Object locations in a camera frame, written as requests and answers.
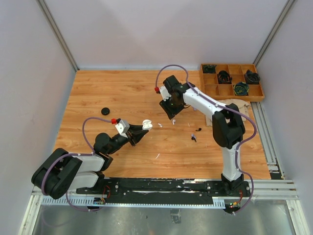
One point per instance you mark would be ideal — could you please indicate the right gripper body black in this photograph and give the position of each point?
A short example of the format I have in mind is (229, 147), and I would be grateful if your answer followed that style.
(173, 102)

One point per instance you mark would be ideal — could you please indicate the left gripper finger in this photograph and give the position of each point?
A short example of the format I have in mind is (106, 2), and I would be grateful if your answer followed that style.
(138, 135)
(135, 129)

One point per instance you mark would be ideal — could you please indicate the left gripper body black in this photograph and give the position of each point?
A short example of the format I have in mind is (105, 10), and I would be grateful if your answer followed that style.
(129, 138)

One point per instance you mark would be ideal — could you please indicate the white earbud charging case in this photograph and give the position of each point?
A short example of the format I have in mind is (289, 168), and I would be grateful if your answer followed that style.
(147, 124)

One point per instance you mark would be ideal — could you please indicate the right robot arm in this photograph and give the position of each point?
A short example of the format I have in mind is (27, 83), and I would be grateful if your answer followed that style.
(227, 125)

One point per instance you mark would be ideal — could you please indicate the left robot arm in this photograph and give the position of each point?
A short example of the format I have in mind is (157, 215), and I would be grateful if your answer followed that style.
(63, 171)

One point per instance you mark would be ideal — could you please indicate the black earbud charging case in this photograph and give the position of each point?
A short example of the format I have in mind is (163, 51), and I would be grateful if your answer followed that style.
(105, 111)

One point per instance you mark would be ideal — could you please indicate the rolled dark tie top-left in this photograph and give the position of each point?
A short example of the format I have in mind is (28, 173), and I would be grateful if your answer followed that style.
(209, 68)

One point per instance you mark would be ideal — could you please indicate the rolled black tie centre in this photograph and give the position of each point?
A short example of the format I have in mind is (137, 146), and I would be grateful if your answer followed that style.
(224, 77)

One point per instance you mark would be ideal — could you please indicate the rolled black tie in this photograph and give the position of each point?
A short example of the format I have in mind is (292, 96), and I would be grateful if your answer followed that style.
(252, 77)
(224, 77)

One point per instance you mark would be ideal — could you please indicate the wooden compartment tray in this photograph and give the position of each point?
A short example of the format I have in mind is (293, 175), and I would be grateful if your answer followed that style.
(220, 91)

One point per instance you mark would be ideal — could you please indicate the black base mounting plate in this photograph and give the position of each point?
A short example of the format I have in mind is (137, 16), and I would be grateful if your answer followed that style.
(163, 192)

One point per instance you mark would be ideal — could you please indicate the rolled blue patterned tie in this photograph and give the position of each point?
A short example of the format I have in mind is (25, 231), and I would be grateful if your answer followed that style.
(241, 89)

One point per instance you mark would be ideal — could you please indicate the beige folded cloth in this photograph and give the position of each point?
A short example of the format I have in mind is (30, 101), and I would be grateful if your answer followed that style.
(242, 105)

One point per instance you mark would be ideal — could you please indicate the rolled black tie right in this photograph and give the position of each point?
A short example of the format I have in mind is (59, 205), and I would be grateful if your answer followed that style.
(252, 77)

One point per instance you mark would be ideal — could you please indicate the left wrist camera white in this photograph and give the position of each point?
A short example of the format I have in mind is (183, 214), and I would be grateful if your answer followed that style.
(122, 127)

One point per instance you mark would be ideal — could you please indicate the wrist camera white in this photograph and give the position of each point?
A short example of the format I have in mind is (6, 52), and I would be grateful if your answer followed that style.
(122, 127)
(164, 93)

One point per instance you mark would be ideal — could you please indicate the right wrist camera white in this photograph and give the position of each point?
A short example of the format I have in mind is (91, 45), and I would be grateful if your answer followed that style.
(164, 93)

